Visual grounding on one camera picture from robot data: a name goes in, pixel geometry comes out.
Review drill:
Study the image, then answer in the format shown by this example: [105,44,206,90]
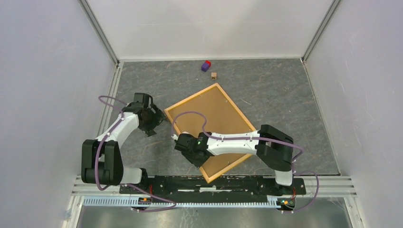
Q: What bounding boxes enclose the brown cardboard backing board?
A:
[167,85,254,181]

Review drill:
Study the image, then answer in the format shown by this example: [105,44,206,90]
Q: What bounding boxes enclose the yellow wooden picture frame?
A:
[164,83,257,184]

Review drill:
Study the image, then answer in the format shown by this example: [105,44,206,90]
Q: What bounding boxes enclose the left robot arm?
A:
[81,93,166,194]

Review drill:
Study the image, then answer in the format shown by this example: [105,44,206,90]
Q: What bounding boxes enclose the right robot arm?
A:
[172,124,294,194]

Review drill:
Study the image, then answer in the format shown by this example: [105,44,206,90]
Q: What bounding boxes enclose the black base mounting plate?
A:
[137,175,307,203]

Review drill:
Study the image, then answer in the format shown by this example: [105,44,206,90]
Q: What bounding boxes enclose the purple and red block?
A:
[201,60,211,72]

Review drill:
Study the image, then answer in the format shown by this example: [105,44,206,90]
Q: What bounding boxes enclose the wooden letter cube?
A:
[211,72,217,80]

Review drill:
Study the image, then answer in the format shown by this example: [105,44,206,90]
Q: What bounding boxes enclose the aluminium rail frame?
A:
[64,58,364,228]

